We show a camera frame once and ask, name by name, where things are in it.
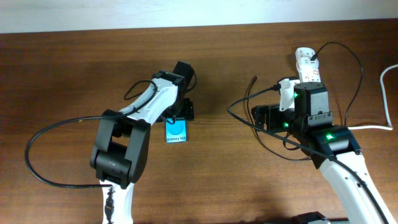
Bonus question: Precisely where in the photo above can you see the blue Galaxy smartphone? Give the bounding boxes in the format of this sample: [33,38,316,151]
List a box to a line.
[165,120,187,144]

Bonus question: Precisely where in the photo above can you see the black charging cable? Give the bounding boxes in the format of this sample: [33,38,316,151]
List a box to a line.
[245,41,364,162]

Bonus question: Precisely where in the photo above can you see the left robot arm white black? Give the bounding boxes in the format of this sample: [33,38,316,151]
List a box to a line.
[90,61,196,223]

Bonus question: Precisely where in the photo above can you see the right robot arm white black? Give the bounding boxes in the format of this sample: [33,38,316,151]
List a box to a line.
[251,79,395,223]

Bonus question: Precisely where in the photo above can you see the white charger plug adapter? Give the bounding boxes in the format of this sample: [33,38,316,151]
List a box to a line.
[295,47,319,71]

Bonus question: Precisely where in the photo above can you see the white power strip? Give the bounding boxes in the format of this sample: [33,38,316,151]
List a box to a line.
[298,57,321,83]

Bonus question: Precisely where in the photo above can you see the white power strip cord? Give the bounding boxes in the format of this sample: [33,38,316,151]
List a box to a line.
[346,63,398,131]

